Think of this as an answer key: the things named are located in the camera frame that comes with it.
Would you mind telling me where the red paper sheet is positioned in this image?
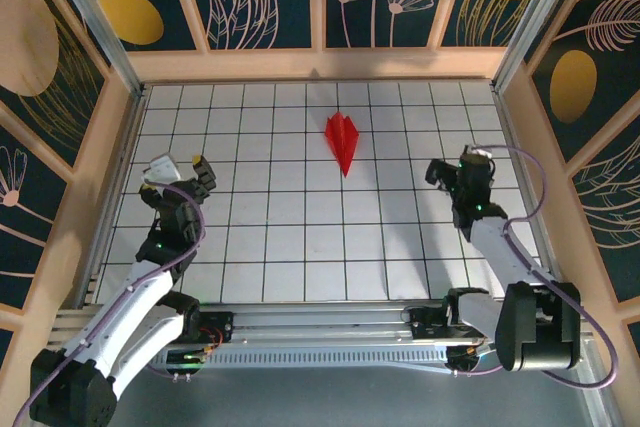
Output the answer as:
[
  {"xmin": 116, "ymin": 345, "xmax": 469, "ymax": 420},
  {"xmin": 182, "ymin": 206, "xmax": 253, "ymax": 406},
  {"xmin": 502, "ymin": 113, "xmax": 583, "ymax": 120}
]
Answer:
[{"xmin": 323, "ymin": 111, "xmax": 361, "ymax": 179}]

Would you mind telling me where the white grid mat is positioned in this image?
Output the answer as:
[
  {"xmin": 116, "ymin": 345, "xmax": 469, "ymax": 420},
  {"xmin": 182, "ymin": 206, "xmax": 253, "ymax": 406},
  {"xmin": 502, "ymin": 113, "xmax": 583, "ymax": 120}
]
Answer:
[{"xmin": 94, "ymin": 82, "xmax": 557, "ymax": 304}]

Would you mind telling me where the black controller board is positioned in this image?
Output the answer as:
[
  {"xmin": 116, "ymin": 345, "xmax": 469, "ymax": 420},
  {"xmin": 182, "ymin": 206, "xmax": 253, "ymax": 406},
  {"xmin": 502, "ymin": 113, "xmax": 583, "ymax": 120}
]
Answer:
[
  {"xmin": 166, "ymin": 346, "xmax": 209, "ymax": 374},
  {"xmin": 446, "ymin": 344, "xmax": 501, "ymax": 373}
]

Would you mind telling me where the grey metal panel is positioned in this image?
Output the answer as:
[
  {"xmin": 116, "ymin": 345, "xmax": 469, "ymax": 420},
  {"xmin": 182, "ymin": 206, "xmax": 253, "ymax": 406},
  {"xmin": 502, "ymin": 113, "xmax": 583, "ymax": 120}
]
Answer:
[{"xmin": 29, "ymin": 346, "xmax": 619, "ymax": 427}]

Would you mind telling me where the purple cable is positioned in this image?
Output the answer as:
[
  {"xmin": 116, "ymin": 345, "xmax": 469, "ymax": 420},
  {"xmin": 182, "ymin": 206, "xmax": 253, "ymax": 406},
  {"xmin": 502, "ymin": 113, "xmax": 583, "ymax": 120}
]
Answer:
[
  {"xmin": 9, "ymin": 181, "xmax": 207, "ymax": 427},
  {"xmin": 452, "ymin": 144, "xmax": 620, "ymax": 389}
]

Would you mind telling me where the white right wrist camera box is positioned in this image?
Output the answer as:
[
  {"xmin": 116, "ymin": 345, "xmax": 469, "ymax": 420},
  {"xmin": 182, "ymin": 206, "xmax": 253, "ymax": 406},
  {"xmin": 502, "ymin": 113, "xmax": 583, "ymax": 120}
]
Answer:
[{"xmin": 462, "ymin": 144, "xmax": 494, "ymax": 164}]

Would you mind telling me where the aluminium side rail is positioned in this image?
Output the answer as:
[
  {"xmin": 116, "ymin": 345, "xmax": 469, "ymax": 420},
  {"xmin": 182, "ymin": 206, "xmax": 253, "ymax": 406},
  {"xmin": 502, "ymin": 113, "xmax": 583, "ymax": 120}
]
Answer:
[
  {"xmin": 492, "ymin": 86, "xmax": 574, "ymax": 301},
  {"xmin": 74, "ymin": 86, "xmax": 151, "ymax": 308}
]

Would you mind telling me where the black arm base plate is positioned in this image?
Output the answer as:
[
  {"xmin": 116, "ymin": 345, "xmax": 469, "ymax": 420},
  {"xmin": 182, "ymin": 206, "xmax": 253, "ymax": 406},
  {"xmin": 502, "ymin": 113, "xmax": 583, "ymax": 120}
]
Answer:
[
  {"xmin": 194, "ymin": 311, "xmax": 236, "ymax": 346},
  {"xmin": 408, "ymin": 304, "xmax": 496, "ymax": 341}
]

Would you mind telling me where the aluminium corner post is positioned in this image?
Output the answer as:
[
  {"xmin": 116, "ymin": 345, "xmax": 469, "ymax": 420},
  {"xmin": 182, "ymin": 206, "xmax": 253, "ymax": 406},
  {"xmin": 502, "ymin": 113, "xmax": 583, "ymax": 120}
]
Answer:
[
  {"xmin": 492, "ymin": 0, "xmax": 586, "ymax": 93},
  {"xmin": 42, "ymin": 0, "xmax": 149, "ymax": 98}
]

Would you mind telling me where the aluminium mounting rail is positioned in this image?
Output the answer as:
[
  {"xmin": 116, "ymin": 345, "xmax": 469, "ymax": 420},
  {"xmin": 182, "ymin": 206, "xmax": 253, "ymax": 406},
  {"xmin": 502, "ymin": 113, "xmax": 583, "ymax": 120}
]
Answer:
[{"xmin": 49, "ymin": 300, "xmax": 591, "ymax": 348}]

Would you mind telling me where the grey slotted cable duct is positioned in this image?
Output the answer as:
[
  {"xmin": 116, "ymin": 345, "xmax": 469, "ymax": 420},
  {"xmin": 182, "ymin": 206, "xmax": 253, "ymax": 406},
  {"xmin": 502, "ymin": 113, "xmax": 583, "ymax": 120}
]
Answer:
[{"xmin": 147, "ymin": 345, "xmax": 451, "ymax": 373}]

